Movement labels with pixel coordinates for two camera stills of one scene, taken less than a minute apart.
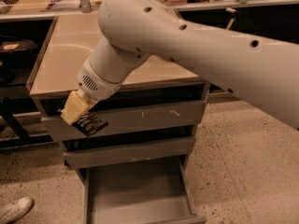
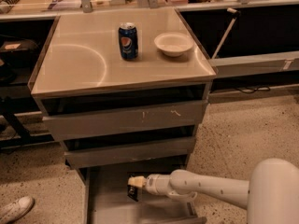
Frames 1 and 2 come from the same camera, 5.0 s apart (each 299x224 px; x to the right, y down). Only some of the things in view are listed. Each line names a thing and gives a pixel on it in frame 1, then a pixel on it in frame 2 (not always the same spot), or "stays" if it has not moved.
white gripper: (97, 82) to (152, 183)
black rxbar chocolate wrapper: (90, 123) to (133, 192)
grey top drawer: (176, 116) stays
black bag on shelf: (18, 52) stays
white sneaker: (13, 211) stays
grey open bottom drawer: (155, 191) stays
